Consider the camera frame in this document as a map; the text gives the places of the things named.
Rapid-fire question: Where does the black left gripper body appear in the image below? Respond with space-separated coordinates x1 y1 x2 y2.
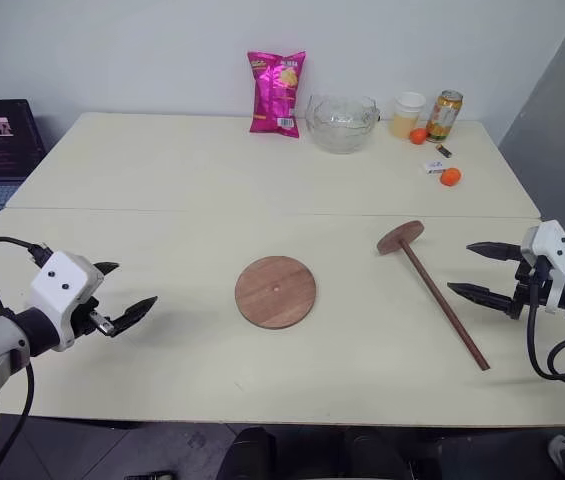
68 295 118 345

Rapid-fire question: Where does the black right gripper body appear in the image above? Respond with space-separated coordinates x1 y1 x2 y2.
508 254 555 322

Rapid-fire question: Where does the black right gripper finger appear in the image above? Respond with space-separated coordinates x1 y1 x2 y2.
465 241 524 262
446 281 517 316

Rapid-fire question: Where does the wooden rod with disc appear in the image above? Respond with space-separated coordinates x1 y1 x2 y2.
375 219 492 373

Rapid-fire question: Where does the round wooden disc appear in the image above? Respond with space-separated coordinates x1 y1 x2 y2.
234 254 318 331

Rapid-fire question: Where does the yellow green drink can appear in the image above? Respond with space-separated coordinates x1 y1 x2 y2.
425 89 465 145

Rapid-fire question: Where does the plastic cup with juice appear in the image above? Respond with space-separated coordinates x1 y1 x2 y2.
387 90 429 141

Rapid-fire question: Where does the dark rounded shape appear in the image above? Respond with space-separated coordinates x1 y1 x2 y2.
230 425 279 480

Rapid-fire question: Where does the clear glass bowl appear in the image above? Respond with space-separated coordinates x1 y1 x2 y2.
304 93 380 155

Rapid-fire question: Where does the pink chips bag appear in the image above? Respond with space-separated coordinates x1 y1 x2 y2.
246 49 308 140

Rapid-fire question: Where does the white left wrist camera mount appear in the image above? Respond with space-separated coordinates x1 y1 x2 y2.
28 250 105 352

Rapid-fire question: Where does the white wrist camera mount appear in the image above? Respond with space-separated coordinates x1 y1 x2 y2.
518 219 565 316
28 250 105 352

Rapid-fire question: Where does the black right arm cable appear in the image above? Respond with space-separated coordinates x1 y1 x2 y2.
526 256 565 392

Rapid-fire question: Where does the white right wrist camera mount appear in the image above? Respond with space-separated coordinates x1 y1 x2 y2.
518 219 565 316

